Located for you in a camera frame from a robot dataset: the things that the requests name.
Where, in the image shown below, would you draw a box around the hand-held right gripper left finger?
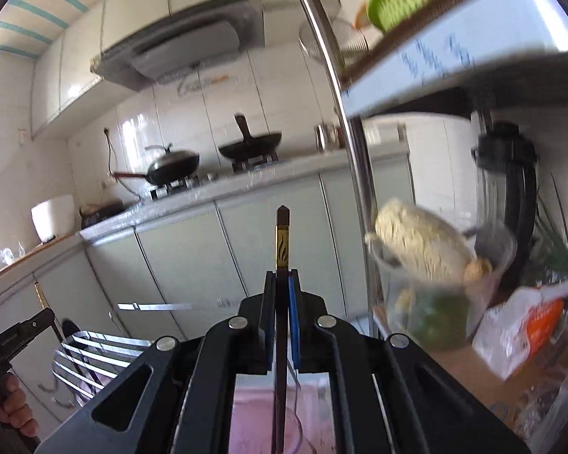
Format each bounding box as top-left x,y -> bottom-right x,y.
38,271 -> 278,454

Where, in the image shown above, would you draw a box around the white and orange plastic bag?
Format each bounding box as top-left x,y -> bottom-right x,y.
473,272 -> 568,380

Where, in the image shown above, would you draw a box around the black wok with handle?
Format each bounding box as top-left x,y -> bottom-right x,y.
218,114 -> 283,162

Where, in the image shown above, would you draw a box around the white rice cooker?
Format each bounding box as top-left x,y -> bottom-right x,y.
31,194 -> 76,243

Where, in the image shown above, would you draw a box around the gas stove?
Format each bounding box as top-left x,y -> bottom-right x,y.
149,154 -> 281,200

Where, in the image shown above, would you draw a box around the black wok with glass lid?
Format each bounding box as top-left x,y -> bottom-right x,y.
114,144 -> 201,187

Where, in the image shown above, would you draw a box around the pale green base cabinets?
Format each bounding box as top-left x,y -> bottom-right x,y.
0,158 -> 415,436

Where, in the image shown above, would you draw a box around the black power cord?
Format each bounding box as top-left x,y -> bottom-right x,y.
104,127 -> 141,199

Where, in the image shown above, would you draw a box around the grey range hood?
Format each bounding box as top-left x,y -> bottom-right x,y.
91,0 -> 266,93

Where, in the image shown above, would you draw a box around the black chopstick with gold band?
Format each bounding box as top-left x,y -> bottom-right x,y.
34,281 -> 67,346
271,205 -> 292,454

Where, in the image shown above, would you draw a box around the slotted metal spatula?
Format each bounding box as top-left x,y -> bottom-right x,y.
52,319 -> 154,410

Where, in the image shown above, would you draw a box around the bundle of dried noodles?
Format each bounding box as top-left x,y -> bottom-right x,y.
375,200 -> 480,287

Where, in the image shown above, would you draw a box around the clear plastic cup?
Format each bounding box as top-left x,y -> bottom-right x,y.
365,221 -> 520,353

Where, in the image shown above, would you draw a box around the pink cloth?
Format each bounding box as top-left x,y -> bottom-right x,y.
231,384 -> 334,454

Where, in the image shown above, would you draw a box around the steel cup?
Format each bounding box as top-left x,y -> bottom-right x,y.
315,123 -> 342,151

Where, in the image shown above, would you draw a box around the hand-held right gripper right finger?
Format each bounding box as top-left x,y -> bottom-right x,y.
288,269 -> 532,454

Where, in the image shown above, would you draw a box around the white wall cabinets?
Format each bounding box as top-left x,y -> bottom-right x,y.
31,0 -> 342,140

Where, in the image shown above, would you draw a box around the chrome rack pole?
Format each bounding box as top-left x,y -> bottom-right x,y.
284,0 -> 385,341

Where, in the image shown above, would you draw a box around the green leafy plant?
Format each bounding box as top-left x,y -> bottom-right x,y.
521,174 -> 568,290

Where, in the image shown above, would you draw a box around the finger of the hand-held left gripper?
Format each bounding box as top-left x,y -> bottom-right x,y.
7,308 -> 56,344

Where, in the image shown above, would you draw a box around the rack shelf board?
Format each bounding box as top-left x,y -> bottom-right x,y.
338,0 -> 568,120

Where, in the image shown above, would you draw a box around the person's left hand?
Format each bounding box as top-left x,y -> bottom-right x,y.
0,373 -> 39,438

